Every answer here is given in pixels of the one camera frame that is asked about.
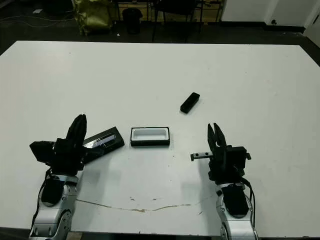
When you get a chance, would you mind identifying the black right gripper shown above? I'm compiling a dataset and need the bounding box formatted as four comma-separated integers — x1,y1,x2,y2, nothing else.
190,122,245,185

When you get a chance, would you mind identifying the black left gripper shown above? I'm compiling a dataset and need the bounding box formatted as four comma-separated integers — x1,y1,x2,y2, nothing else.
49,114,105,177

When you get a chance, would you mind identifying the black printed box lid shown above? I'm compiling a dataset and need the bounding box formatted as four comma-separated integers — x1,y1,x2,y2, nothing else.
82,126,125,165

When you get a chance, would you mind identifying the slim black camera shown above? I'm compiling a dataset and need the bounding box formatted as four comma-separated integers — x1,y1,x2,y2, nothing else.
179,92,201,115

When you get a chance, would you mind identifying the black box with white tray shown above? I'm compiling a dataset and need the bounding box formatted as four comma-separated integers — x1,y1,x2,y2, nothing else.
129,126,172,148

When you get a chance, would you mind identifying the yellowish plastic bag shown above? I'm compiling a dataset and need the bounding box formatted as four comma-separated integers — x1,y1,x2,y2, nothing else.
72,0,113,36

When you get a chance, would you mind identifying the black waste bin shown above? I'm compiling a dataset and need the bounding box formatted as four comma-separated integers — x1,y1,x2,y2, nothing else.
121,8,143,35

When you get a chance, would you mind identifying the black mesh office chair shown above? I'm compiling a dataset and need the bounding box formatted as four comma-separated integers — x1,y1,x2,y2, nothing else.
151,0,203,42

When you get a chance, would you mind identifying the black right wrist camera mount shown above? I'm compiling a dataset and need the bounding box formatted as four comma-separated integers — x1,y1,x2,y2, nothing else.
231,146,252,175

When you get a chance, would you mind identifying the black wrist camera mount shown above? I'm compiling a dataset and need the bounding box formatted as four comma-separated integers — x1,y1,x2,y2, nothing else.
231,146,252,175
29,141,57,166

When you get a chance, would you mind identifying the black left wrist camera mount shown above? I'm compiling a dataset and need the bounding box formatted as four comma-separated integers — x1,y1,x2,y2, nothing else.
29,141,57,166

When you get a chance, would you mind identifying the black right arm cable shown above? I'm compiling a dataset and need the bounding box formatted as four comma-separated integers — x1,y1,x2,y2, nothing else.
243,179,257,226

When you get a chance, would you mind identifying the thin white floor cable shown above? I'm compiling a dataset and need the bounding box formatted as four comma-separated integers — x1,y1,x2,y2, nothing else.
0,14,76,28

